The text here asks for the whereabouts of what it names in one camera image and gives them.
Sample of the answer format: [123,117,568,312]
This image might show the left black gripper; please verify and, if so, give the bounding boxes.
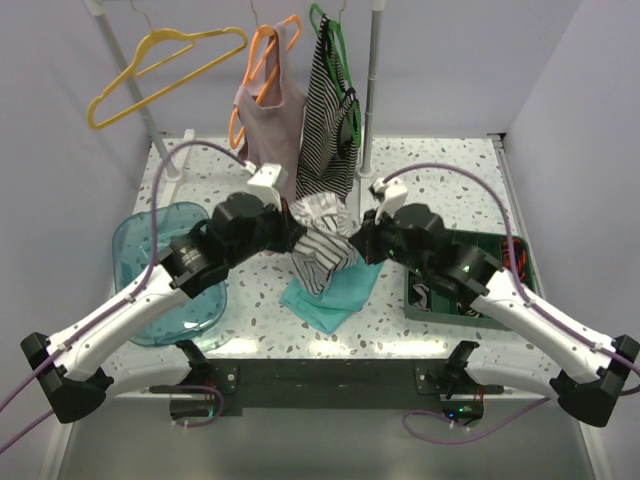
[229,195,306,268]

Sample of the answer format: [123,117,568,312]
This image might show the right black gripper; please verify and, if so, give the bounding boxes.
[349,204,429,276]

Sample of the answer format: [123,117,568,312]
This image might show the yellow clothes hanger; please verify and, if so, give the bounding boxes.
[86,1,249,130]

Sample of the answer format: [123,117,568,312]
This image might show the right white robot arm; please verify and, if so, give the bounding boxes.
[349,204,639,427]

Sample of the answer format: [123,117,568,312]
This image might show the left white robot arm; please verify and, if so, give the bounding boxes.
[21,193,306,424]

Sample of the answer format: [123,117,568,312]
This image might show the pink tank top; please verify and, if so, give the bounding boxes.
[234,21,306,203]

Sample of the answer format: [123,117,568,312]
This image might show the orange clothes hanger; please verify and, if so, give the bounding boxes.
[228,0,304,150]

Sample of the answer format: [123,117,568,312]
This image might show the green clothes hanger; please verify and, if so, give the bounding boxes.
[305,3,362,149]

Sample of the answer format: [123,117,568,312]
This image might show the teal folded cloth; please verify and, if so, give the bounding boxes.
[280,259,383,334]

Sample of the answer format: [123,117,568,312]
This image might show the green compartment tray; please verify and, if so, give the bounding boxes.
[403,230,539,331]

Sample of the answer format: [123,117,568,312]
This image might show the teal transparent plastic bin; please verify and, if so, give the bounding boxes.
[112,202,227,347]

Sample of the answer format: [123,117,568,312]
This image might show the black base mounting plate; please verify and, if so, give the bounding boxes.
[152,359,503,416]

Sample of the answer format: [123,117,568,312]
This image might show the right rack pole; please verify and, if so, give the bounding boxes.
[358,0,386,178]

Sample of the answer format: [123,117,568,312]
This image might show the rack pole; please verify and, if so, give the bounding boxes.
[84,1,191,207]
[358,0,386,178]

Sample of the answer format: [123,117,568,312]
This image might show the left rack pole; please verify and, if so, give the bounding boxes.
[84,1,191,207]

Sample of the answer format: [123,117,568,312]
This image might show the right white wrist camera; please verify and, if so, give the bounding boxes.
[369,178,408,224]

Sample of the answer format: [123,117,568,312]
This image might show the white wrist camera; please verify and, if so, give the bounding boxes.
[369,178,408,224]
[246,163,288,205]

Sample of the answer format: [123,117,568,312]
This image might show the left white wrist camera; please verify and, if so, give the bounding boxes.
[246,163,288,205]

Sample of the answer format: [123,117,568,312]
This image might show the orange black hair ties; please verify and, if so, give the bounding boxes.
[499,238,530,286]

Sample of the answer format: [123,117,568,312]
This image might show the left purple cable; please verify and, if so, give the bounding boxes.
[0,140,251,451]

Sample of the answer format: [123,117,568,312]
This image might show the purple cable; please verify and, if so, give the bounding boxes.
[0,140,251,451]
[382,162,640,444]

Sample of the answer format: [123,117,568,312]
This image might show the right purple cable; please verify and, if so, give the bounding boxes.
[382,162,640,444]

